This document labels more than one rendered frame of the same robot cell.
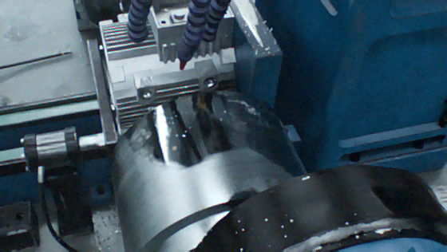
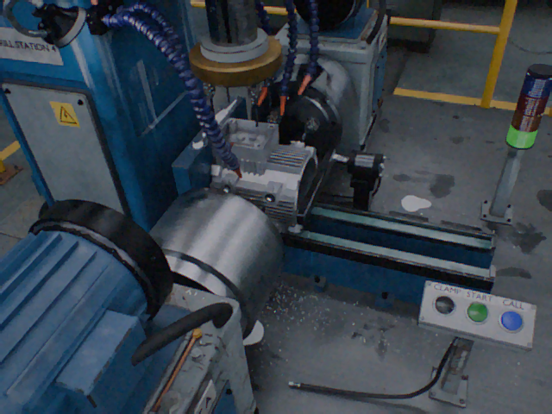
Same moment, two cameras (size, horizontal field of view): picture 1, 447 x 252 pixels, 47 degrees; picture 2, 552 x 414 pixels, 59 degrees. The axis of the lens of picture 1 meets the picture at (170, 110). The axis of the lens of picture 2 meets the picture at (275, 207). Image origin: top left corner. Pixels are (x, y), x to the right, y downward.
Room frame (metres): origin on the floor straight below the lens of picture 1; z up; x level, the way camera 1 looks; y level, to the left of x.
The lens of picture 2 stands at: (1.40, 0.52, 1.72)
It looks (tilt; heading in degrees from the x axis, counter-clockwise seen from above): 41 degrees down; 214
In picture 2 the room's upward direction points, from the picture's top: 4 degrees counter-clockwise
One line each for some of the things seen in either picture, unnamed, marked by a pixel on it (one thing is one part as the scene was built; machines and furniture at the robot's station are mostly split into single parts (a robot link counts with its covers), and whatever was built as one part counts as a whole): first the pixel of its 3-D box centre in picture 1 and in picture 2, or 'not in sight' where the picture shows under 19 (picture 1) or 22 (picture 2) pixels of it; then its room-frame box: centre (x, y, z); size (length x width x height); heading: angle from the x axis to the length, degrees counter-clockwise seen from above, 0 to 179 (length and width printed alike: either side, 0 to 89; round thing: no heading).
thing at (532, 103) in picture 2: not in sight; (532, 100); (0.27, 0.48, 1.14); 0.06 x 0.06 x 0.04
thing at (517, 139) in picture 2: not in sight; (522, 134); (0.27, 0.48, 1.05); 0.06 x 0.06 x 0.04
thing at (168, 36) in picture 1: (188, 21); (246, 146); (0.68, -0.03, 1.11); 0.12 x 0.11 x 0.07; 101
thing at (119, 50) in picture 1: (166, 69); (266, 183); (0.67, 0.01, 1.01); 0.20 x 0.19 x 0.19; 101
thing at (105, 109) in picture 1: (100, 92); (317, 184); (0.62, 0.12, 1.01); 0.26 x 0.04 x 0.03; 11
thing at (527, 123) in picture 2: not in sight; (527, 117); (0.27, 0.48, 1.10); 0.06 x 0.06 x 0.04
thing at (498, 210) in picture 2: not in sight; (517, 149); (0.27, 0.48, 1.01); 0.08 x 0.08 x 0.42; 11
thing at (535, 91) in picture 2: not in sight; (538, 82); (0.27, 0.48, 1.19); 0.06 x 0.06 x 0.04
